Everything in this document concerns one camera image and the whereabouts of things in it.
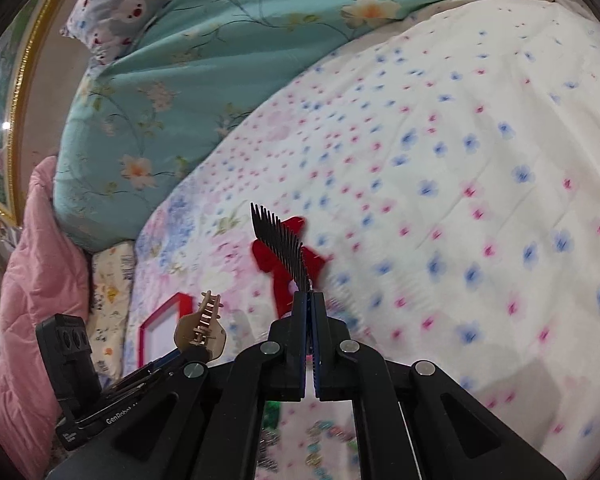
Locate beige hair claw clip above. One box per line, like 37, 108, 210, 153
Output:
174, 290, 228, 362

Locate koala print pillow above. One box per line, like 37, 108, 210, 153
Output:
60, 0, 221, 66

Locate teal floral blanket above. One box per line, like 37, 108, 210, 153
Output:
52, 0, 546, 253

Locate red bow black hair comb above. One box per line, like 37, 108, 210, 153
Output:
250, 202, 333, 318

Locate panda print small pillow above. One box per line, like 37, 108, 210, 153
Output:
87, 241, 137, 376

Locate red shallow box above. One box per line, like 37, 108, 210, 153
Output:
139, 292, 193, 368

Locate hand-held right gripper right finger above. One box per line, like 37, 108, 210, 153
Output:
311, 292, 567, 480

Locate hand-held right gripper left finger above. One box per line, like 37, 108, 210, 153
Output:
45, 292, 315, 480

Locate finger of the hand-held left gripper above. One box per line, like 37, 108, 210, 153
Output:
102, 347, 208, 396

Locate pink quilt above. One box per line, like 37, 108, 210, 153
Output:
0, 155, 93, 478

